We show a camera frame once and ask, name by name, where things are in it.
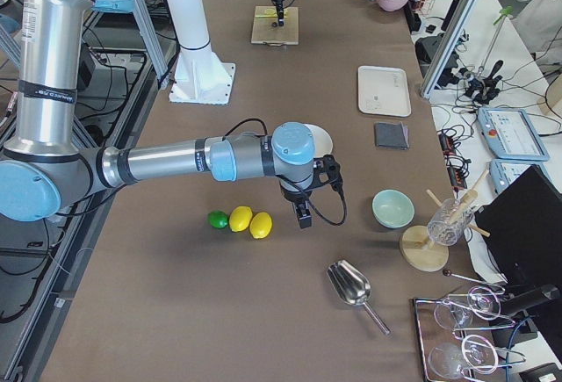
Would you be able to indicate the cream rabbit tray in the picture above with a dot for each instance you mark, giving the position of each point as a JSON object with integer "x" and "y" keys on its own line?
{"x": 383, "y": 91}

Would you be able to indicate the yellow plastic knife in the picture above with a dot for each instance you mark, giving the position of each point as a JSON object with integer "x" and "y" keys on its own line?
{"x": 266, "y": 14}

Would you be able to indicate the wooden cutting board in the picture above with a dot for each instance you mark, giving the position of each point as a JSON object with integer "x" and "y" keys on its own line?
{"x": 264, "y": 34}

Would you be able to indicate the yellow lemon lower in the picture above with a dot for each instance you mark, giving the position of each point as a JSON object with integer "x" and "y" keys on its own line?
{"x": 261, "y": 225}

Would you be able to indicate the yellow lemon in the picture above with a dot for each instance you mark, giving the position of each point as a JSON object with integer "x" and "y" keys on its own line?
{"x": 240, "y": 218}
{"x": 261, "y": 225}

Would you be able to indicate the yellow lemon upper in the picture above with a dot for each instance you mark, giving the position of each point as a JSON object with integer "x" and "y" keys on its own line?
{"x": 240, "y": 218}

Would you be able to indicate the cream round plate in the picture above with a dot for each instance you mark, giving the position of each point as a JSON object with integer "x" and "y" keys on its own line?
{"x": 323, "y": 143}

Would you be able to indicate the green lime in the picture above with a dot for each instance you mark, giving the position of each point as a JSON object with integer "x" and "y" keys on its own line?
{"x": 218, "y": 219}

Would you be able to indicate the metal scoop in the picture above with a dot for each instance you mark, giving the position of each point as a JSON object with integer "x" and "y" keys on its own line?
{"x": 354, "y": 289}

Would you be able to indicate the light green bowl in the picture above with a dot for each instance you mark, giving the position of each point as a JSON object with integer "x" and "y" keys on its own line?
{"x": 392, "y": 209}

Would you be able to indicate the grey folded cloth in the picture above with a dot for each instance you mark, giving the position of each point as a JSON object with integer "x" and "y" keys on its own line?
{"x": 391, "y": 135}

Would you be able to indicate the wooden cup stand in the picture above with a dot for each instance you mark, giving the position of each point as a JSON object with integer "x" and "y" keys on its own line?
{"x": 427, "y": 255}

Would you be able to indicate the clear glass cup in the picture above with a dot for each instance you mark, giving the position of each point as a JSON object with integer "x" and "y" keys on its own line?
{"x": 449, "y": 222}

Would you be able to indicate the wine glass upper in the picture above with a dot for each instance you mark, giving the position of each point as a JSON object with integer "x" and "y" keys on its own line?
{"x": 457, "y": 310}

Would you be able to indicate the wine glass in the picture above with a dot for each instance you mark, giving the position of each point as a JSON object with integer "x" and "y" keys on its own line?
{"x": 473, "y": 358}
{"x": 457, "y": 310}

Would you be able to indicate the blue teach pendant lower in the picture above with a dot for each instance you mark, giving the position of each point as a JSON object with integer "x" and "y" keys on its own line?
{"x": 504, "y": 172}

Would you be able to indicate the blue teach pendant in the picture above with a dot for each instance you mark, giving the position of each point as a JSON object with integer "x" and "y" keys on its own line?
{"x": 504, "y": 172}
{"x": 511, "y": 135}

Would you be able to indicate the wine glass lower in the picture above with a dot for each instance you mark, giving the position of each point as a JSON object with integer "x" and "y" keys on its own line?
{"x": 473, "y": 358}

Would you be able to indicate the black monitor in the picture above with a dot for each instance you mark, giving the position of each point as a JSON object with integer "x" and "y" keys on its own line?
{"x": 524, "y": 222}

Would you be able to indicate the blue teach pendant upper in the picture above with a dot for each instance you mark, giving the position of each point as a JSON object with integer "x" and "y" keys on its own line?
{"x": 511, "y": 135}

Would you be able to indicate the person in white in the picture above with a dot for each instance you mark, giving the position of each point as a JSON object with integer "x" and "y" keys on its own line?
{"x": 539, "y": 26}

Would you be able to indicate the wire glass rack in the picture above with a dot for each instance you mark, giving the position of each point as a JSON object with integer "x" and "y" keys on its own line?
{"x": 430, "y": 334}

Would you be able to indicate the aluminium frame post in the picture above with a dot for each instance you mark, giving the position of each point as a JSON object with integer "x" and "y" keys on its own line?
{"x": 445, "y": 49}

